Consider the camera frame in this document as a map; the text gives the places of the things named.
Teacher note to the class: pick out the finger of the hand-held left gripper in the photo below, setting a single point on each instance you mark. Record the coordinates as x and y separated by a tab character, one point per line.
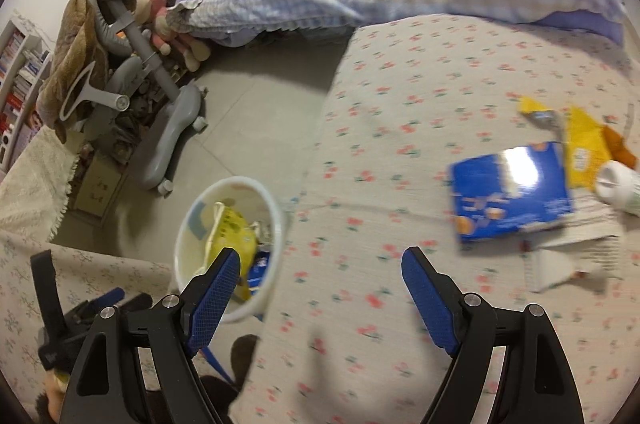
139	302
111	296

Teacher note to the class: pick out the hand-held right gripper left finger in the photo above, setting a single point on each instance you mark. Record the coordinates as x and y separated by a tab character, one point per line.
212	299

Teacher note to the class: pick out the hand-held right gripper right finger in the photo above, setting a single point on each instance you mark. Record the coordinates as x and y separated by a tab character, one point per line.
430	299

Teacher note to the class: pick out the dark blue packet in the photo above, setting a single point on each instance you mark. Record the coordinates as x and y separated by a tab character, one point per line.
260	269

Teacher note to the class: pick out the yellow packet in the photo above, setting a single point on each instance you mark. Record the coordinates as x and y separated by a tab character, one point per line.
230	229

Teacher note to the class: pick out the clear plastic wrapper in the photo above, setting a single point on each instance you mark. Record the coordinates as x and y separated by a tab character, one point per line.
260	231

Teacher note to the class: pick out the white plastic trash bin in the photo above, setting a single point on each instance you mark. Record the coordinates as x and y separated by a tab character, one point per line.
235	194

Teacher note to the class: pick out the blue cardboard box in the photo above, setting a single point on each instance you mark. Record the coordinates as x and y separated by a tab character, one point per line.
510	189

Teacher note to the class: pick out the white printed leaflet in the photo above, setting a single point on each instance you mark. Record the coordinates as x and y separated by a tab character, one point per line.
590	229

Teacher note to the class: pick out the yellow orange snack wrapper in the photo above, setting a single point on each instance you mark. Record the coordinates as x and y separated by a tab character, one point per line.
582	139

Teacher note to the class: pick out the white plastic bottle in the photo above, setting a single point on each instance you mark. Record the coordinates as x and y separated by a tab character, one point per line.
620	184

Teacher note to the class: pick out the floral print tablecloth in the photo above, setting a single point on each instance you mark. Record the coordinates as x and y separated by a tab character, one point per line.
100	269

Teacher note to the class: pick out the blue stick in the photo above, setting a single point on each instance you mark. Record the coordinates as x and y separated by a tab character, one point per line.
220	366

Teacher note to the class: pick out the cream lace cloth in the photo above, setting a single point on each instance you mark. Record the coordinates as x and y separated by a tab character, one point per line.
35	184

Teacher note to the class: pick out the cherry print tablecloth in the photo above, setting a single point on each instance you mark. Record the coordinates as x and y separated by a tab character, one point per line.
400	129

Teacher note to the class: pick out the grey swivel chair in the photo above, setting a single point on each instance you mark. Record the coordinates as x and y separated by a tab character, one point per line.
170	129

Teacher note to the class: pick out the row of books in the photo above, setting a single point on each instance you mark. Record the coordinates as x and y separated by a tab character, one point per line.
15	79

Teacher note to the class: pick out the brown fleece blanket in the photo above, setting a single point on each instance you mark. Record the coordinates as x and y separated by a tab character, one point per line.
70	44

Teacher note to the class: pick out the white bookshelf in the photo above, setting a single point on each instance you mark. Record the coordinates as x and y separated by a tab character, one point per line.
30	49

